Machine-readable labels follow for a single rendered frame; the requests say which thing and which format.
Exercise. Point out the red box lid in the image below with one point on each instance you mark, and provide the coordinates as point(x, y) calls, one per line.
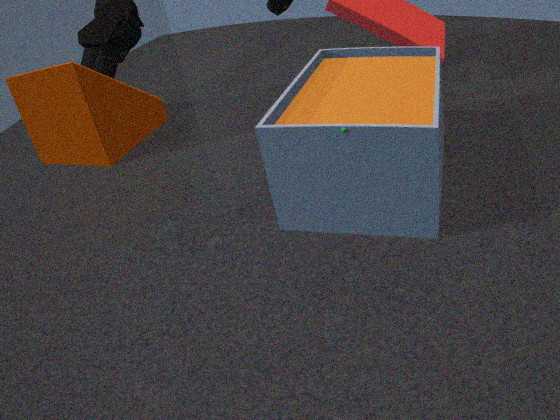
point(396, 21)

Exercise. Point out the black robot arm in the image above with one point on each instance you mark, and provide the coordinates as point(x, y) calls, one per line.
point(109, 37)

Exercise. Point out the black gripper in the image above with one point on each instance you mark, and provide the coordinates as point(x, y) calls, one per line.
point(278, 6)

